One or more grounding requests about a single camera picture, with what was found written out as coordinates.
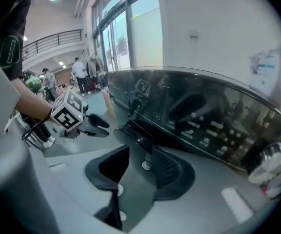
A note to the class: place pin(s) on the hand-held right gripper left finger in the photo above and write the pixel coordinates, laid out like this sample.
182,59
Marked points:
101,177

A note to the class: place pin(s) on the large black-framed window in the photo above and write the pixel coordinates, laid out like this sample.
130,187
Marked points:
120,33

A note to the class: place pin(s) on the black washing machine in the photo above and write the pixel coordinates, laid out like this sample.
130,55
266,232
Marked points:
203,101

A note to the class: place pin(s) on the white wall switch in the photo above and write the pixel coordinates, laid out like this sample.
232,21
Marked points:
193,33

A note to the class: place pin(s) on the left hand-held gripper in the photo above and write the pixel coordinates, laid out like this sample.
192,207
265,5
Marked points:
66,113

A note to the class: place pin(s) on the clothes rack with garments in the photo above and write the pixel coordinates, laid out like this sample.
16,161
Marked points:
96,69

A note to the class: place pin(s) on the person's left forearm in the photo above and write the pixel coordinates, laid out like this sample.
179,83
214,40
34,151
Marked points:
30,103

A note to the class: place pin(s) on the brown cardboard box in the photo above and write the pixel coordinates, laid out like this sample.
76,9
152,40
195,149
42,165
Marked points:
108,102

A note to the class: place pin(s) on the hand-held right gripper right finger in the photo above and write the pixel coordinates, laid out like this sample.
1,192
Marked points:
179,181

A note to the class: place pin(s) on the person's black printed shirt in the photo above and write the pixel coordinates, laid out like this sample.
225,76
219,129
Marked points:
11,38

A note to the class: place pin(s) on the black balcony railing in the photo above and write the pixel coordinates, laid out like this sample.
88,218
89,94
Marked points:
55,41

